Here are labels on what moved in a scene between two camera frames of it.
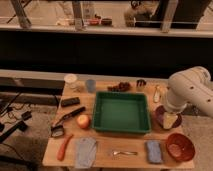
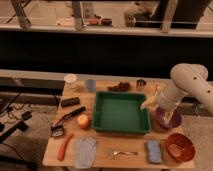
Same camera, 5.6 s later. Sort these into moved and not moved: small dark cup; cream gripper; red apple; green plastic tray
Moved: cream gripper
Not moved: green plastic tray; red apple; small dark cup
